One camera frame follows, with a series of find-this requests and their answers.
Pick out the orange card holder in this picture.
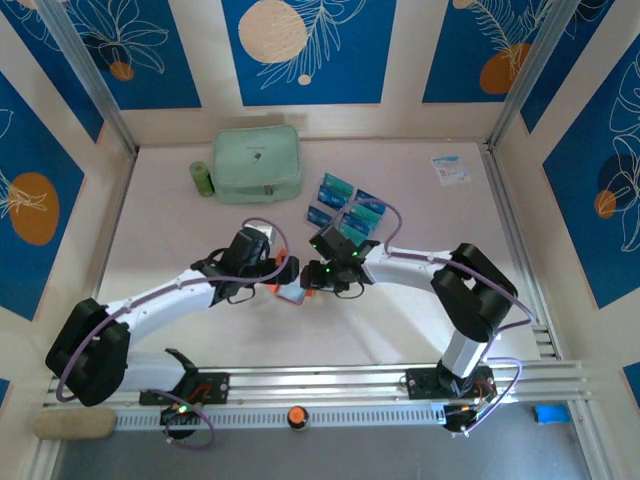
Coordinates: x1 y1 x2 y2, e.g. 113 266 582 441
267 248 307 307

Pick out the teal credit card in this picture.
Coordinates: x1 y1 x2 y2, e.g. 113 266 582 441
341 218 377 242
321 172 355 195
348 200 385 225

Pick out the black arm base electronics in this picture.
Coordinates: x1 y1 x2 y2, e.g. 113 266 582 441
158 402 202 442
442 402 484 437

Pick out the blue credit card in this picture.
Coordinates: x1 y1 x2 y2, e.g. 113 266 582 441
316 185 350 209
305 204 335 227
354 188 389 214

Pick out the clear acrylic card stand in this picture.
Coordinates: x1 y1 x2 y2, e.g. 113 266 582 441
304 171 391 244

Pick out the mint green zip pouch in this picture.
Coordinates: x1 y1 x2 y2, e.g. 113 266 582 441
212 124 304 205

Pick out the green cylindrical roll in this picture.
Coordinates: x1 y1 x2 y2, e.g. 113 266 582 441
188 159 216 198

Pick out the orange push button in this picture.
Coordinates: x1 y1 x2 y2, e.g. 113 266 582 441
285 404 312 433

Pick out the white and blue paper packet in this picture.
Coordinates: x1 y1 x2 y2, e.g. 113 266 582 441
430 154 472 186

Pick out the beige foam block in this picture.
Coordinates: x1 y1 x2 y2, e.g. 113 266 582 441
33 407 117 441

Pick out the small blue block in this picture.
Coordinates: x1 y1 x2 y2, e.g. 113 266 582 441
532 403 571 426

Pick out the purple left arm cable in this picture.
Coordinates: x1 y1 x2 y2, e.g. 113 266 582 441
55 217 290 451

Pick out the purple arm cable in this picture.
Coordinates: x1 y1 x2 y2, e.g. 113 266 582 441
329 198 537 439
55 217 290 451

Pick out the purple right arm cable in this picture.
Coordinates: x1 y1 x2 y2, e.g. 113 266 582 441
329 198 537 439

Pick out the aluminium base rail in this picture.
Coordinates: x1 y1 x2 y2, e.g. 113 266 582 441
42 360 594 407

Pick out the slotted grey cable duct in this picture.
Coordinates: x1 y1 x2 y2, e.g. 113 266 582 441
113 403 447 429

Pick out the aluminium side rail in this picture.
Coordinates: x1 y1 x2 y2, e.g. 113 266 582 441
480 142 564 362
73 149 139 372

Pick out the aluminium frame post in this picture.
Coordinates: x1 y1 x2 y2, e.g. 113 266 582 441
485 0 584 151
35 0 140 157

